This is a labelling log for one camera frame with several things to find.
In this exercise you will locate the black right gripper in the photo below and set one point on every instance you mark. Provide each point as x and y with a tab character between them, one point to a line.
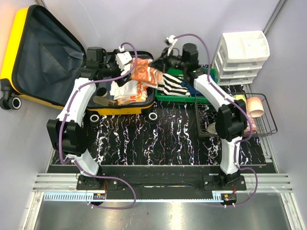
161	63

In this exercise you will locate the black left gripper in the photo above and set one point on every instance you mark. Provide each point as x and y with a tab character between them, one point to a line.
113	60

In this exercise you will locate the black white striped garment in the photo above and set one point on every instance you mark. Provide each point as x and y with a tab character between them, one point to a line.
172	86

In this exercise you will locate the orange bunny pattern garment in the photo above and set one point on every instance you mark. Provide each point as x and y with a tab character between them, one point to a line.
147	75

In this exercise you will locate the orange floral pattern cloth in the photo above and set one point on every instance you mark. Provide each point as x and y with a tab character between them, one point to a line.
140	97

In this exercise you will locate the yellow Pikachu suitcase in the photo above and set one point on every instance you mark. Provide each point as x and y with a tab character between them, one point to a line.
41	63

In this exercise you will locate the navy blue garment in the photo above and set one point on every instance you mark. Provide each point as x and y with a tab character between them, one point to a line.
190	88

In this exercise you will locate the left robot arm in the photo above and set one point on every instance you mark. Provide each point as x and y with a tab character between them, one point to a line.
66	132

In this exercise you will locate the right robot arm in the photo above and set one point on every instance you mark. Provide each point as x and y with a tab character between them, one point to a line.
231	120

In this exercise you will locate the green plastic tray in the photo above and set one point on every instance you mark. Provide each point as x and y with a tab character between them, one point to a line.
190	99

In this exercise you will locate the black round cap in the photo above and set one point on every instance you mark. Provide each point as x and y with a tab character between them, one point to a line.
101	92

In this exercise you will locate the gold cosmetic bottle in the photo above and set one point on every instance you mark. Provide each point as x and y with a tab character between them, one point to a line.
104	101

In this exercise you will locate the white drawer organizer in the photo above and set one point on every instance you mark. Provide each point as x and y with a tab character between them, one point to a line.
240	56

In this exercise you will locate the pale green faceted cup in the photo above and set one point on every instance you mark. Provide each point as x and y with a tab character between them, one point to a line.
240	97

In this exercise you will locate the speckled grey plate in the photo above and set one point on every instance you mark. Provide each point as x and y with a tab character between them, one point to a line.
211	128

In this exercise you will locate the pink marbled cup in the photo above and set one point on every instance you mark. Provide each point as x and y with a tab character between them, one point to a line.
255	107

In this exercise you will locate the pink skull pattern cup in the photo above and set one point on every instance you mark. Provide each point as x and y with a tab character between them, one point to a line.
250	129

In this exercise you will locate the black wire dish rack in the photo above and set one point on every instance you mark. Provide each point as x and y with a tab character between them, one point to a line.
206	114

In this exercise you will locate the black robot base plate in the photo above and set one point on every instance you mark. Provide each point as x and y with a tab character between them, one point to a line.
128	192

